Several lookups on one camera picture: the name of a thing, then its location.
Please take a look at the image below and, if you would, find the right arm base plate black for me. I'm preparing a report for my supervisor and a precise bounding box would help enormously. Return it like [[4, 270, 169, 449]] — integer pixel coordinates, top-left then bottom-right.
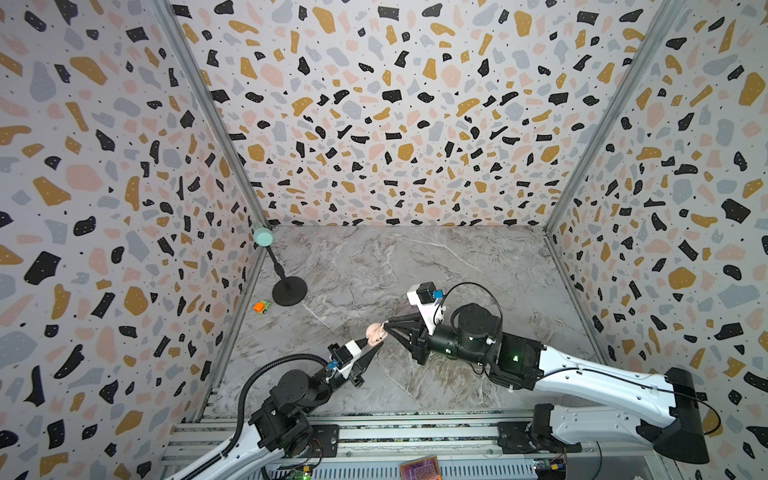
[[497, 403, 582, 454]]

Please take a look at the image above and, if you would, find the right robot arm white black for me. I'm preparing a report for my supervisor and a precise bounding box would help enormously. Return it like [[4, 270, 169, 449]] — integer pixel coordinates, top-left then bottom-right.
[[383, 303, 710, 465]]

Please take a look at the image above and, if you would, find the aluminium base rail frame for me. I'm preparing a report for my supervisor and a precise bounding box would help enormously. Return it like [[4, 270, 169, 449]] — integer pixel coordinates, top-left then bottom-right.
[[161, 410, 679, 480]]

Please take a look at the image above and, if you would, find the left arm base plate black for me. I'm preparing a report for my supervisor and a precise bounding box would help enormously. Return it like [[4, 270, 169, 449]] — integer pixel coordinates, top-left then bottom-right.
[[258, 424, 340, 459]]

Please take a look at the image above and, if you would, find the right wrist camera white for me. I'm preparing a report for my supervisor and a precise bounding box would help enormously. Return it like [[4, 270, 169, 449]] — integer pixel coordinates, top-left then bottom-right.
[[407, 282, 444, 335]]

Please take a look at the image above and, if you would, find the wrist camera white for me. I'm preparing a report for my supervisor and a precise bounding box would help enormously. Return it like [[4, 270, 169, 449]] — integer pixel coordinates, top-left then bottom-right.
[[407, 282, 444, 335], [327, 342, 351, 376]]

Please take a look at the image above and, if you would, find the pink circuit board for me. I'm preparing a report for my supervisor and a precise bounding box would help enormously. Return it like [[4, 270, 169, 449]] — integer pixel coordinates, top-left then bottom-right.
[[399, 456, 442, 480]]

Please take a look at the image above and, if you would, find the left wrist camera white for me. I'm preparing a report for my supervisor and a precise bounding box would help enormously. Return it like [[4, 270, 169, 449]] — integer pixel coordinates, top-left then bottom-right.
[[327, 342, 351, 376]]

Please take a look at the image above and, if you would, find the pink earbud charging case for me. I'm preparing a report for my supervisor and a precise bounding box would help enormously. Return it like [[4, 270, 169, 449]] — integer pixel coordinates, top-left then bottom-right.
[[366, 323, 388, 347]]

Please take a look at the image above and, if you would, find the small orange green toy car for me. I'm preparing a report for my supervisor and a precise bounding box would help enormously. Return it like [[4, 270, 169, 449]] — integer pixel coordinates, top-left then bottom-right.
[[253, 301, 271, 314]]

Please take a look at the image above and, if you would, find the green microphone on black stand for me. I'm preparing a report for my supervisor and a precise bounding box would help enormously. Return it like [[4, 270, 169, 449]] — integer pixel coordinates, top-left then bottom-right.
[[253, 227, 308, 307]]

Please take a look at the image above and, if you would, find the black corrugated cable conduit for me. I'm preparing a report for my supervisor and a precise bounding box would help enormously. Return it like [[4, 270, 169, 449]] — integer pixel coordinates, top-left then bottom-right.
[[179, 352, 330, 480]]

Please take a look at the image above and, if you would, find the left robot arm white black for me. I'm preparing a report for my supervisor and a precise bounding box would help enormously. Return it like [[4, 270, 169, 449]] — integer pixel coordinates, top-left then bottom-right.
[[171, 338, 381, 479]]

